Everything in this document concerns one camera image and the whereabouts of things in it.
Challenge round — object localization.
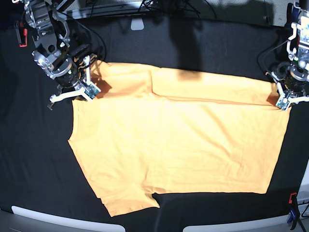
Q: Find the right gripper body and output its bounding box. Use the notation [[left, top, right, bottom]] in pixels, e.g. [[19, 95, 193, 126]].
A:
[[49, 58, 81, 87]]

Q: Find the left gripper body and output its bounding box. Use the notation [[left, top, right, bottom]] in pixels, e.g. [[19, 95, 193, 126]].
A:
[[278, 70, 309, 97]]

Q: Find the yellow t-shirt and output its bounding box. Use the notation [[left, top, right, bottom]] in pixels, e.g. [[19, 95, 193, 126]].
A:
[[69, 62, 290, 217]]

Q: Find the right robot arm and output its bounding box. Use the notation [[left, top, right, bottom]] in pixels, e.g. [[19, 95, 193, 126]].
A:
[[15, 0, 80, 88]]

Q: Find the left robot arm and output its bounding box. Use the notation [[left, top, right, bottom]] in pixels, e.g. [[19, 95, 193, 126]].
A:
[[277, 0, 309, 97]]

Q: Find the red clamp top left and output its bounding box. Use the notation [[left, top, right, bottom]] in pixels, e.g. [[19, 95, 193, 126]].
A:
[[14, 20, 28, 47]]

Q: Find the black table cloth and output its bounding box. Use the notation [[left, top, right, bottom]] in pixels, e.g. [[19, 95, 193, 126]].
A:
[[0, 17, 309, 232]]

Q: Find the red blue clamp bottom right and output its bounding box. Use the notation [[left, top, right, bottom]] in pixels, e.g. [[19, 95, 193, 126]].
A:
[[287, 192, 300, 230]]

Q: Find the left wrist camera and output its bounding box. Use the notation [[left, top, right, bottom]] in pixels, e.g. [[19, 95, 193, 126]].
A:
[[276, 96, 291, 111]]

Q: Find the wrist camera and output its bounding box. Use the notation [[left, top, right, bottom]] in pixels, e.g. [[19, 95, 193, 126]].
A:
[[84, 83, 101, 100], [276, 96, 291, 111]]

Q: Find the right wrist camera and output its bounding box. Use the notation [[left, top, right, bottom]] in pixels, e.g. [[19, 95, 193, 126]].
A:
[[84, 83, 101, 100]]

